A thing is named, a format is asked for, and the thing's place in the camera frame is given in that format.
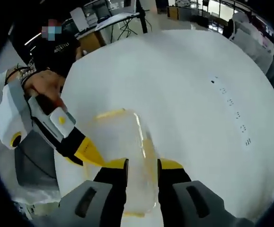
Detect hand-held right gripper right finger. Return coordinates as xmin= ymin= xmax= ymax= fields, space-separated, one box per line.
xmin=157 ymin=158 xmax=253 ymax=227

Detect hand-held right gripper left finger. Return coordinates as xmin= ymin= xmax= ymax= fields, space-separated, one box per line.
xmin=46 ymin=158 xmax=130 ymax=227

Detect clear plastic buckle container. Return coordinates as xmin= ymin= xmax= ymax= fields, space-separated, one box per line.
xmin=86 ymin=108 xmax=158 ymax=218

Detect person's left hand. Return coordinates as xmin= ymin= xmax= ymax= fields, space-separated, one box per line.
xmin=23 ymin=70 xmax=68 ymax=105

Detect grey chair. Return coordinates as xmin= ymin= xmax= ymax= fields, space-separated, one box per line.
xmin=13 ymin=137 xmax=58 ymax=189

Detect person in black shirt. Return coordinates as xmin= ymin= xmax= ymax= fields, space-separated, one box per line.
xmin=27 ymin=30 xmax=83 ymax=77

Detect white box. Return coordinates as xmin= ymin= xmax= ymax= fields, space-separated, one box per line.
xmin=70 ymin=6 xmax=97 ymax=31

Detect white desk with black legs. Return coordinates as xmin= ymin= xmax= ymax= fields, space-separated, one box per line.
xmin=95 ymin=11 xmax=141 ymax=43

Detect black tripod stand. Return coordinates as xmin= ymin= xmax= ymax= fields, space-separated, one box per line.
xmin=136 ymin=0 xmax=150 ymax=34

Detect yellow cabinet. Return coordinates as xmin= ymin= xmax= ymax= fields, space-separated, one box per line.
xmin=167 ymin=6 xmax=180 ymax=20

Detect white padded chair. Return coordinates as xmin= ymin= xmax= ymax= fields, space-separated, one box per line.
xmin=228 ymin=11 xmax=274 ymax=74

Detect beaded bracelets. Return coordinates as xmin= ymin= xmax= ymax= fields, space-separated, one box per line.
xmin=5 ymin=63 xmax=37 ymax=85

